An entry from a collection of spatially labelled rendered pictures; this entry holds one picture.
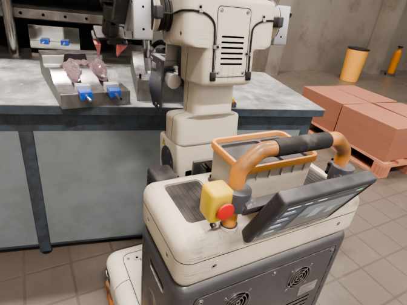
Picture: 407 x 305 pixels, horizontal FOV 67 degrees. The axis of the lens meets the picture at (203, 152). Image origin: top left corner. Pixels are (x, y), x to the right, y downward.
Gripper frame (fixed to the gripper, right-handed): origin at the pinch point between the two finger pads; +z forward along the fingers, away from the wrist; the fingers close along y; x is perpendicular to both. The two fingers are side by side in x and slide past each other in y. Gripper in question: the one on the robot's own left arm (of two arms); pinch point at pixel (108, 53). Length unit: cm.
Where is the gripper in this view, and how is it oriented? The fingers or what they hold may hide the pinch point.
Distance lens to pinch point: 124.1
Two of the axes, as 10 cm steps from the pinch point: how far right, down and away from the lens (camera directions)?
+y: -8.7, 1.3, -4.7
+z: -3.1, 5.8, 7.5
